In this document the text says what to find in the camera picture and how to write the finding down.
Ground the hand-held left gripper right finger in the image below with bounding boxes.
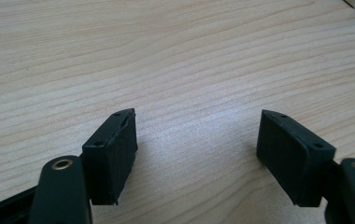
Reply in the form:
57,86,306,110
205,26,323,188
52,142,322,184
256,108,337,208

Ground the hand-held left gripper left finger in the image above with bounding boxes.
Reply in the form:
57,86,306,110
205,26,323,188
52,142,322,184
81,107,139,206

